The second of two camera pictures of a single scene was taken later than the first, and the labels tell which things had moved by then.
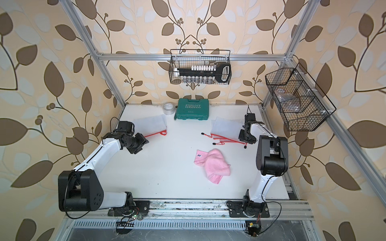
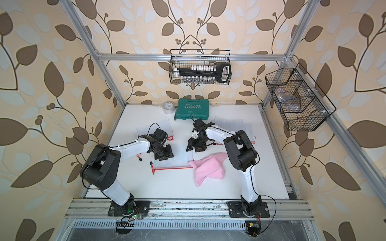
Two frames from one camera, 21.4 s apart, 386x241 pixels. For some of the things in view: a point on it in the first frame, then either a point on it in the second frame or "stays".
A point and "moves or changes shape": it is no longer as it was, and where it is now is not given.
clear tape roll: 169,108 stays
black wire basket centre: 200,67 stays
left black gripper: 141,140 → 168,154
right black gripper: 241,138 → 191,143
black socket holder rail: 204,74 stays
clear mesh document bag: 226,129 stays
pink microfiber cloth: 215,164 moves or changes shape
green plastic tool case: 192,109 stays
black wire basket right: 302,106 stays
